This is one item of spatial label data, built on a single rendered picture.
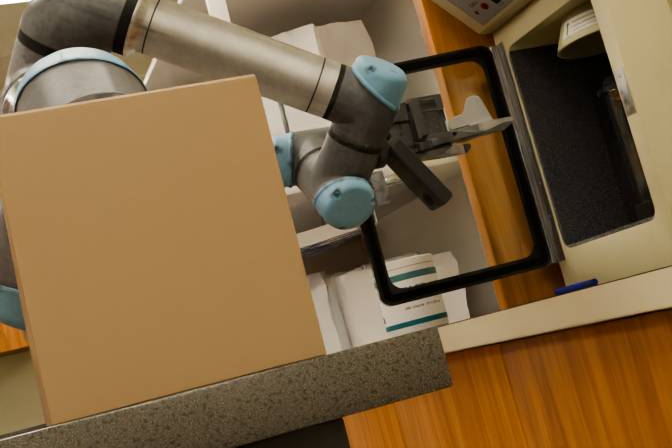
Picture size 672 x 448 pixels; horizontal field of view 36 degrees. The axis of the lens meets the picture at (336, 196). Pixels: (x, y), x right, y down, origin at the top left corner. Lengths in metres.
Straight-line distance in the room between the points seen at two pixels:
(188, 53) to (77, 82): 0.42
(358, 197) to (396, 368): 0.69
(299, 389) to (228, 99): 0.24
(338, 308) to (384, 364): 2.12
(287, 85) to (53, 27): 0.29
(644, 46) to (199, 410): 1.10
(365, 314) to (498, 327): 1.30
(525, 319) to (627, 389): 0.17
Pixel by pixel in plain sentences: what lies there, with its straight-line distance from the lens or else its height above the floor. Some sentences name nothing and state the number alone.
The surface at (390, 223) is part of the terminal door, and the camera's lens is 1.72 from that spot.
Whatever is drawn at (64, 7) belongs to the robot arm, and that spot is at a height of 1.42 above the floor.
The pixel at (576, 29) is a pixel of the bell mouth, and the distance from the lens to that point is 1.69.
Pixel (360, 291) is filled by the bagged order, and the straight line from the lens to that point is 2.69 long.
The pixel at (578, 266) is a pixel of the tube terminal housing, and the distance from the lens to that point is 1.76.
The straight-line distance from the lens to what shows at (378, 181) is 1.71.
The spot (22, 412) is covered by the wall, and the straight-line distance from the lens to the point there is 6.78.
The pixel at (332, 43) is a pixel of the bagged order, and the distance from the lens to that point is 2.98.
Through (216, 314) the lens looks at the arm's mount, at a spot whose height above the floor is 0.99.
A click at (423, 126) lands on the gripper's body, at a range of 1.50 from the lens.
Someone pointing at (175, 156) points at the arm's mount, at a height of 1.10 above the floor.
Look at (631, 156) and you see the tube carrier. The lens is 1.69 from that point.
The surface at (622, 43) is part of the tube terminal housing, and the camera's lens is 1.58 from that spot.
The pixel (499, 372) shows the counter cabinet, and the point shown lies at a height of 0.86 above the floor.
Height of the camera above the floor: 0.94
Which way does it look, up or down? 8 degrees up
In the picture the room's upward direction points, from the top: 15 degrees counter-clockwise
